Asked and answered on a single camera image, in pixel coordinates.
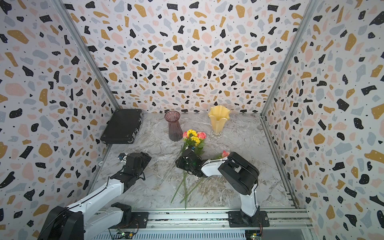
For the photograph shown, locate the left corner aluminium post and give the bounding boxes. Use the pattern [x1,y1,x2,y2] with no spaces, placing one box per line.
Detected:
[52,1,120,110]

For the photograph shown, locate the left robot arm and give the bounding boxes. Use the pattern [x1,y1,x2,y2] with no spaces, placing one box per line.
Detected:
[38,152,152,240]

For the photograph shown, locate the purple ribbed glass vase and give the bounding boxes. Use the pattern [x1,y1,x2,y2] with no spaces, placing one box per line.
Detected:
[165,111,183,142]

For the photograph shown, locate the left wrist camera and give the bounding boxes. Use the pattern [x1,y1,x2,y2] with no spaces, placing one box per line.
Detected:
[118,153,127,164]

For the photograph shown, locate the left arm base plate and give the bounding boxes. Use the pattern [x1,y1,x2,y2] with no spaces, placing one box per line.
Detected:
[110,212,149,229]

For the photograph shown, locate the right corner aluminium post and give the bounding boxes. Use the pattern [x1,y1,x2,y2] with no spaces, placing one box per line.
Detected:
[261,0,319,118]

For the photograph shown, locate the yellow fluted glass vase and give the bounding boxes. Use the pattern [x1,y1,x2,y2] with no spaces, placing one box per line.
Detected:
[208,106,231,139]

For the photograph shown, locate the black hard case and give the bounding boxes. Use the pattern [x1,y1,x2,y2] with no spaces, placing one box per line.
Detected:
[100,109,143,144]

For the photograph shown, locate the corner aluminium post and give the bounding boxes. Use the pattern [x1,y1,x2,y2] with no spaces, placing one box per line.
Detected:
[52,1,120,110]
[261,0,319,118]

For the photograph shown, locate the yellow flower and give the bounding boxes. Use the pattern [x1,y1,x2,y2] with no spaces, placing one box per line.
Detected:
[157,129,206,188]
[171,134,204,208]

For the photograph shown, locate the green circuit board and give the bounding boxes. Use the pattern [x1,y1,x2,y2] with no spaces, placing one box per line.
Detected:
[116,229,136,240]

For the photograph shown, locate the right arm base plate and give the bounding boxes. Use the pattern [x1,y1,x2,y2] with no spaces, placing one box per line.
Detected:
[228,210,270,228]

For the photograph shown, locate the aluminium front rail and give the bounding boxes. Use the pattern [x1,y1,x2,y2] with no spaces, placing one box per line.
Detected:
[91,208,317,240]

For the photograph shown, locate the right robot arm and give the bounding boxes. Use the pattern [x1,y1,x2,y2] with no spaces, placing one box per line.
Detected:
[176,147,260,217]

